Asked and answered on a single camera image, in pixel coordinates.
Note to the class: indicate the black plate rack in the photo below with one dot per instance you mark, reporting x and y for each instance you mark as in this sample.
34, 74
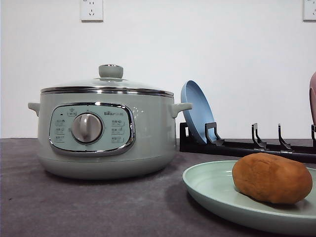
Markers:
216, 144

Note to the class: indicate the glass steamer lid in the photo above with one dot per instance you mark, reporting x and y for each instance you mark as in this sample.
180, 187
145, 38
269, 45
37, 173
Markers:
110, 79

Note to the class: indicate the white wall socket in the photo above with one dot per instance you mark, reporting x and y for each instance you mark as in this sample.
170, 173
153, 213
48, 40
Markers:
91, 11
308, 11

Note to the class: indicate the white wall socket left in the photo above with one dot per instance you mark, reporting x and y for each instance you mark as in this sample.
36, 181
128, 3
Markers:
91, 11

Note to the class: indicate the green electric steamer pot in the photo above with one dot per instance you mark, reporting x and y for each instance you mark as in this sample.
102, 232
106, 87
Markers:
110, 128

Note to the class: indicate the blue plate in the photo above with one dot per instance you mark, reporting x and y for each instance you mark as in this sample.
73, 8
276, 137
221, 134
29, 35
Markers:
201, 112

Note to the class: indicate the brown potato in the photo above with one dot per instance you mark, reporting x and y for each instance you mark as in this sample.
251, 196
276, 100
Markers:
273, 177

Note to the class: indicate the green plate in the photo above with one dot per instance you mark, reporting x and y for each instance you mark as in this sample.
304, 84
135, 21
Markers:
212, 183

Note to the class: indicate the grey table mat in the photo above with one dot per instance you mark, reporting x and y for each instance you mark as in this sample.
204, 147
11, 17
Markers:
36, 201

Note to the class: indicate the white wall socket right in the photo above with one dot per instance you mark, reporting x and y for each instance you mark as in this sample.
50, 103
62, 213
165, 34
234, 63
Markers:
308, 11

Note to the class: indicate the pink plate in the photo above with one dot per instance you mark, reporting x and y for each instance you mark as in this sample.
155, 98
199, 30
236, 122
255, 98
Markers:
312, 97

